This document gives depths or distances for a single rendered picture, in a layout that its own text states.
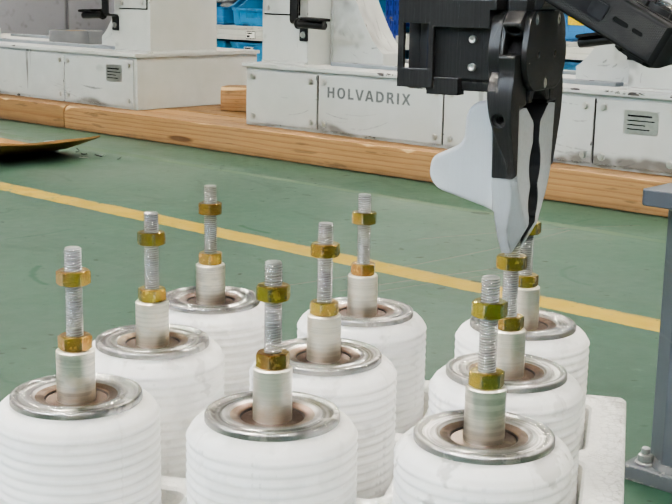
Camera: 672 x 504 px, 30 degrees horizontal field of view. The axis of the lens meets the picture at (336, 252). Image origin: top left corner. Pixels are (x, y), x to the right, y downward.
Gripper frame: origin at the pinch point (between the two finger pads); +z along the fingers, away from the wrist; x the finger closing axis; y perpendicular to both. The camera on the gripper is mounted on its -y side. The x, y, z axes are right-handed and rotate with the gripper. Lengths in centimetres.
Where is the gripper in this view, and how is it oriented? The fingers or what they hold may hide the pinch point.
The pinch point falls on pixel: (523, 231)
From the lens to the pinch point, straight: 76.1
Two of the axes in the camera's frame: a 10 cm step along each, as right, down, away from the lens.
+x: -4.7, 1.8, -8.7
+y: -8.8, -1.1, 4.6
